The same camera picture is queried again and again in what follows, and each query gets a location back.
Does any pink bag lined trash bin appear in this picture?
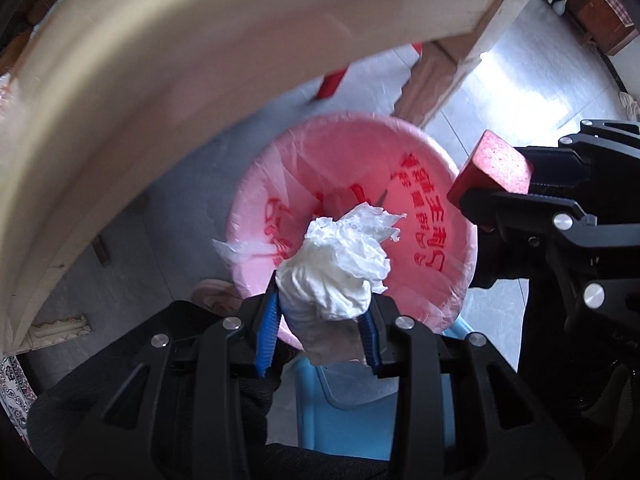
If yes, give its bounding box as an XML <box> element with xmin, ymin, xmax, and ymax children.
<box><xmin>215</xmin><ymin>113</ymin><xmax>476</xmax><ymax>333</ymax></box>

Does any small red box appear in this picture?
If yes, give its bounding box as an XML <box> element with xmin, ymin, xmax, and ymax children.
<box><xmin>447</xmin><ymin>130</ymin><xmax>534</xmax><ymax>208</ymax></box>

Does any red plastic chair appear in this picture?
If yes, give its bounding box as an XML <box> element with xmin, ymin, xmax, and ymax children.
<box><xmin>311</xmin><ymin>44</ymin><xmax>423</xmax><ymax>102</ymax></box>

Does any light blue plastic stool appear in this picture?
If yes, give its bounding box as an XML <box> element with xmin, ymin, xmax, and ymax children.
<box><xmin>292</xmin><ymin>316</ymin><xmax>476</xmax><ymax>461</ymax></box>

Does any pink shoe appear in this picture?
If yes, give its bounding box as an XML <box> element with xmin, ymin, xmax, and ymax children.
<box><xmin>191</xmin><ymin>278</ymin><xmax>242</xmax><ymax>318</ymax></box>

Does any white tissue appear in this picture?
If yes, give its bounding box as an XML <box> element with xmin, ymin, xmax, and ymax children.
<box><xmin>213</xmin><ymin>203</ymin><xmax>406</xmax><ymax>366</ymax></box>

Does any wooden table leg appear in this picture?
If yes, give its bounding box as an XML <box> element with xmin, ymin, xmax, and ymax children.
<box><xmin>393</xmin><ymin>0</ymin><xmax>506</xmax><ymax>128</ymax></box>

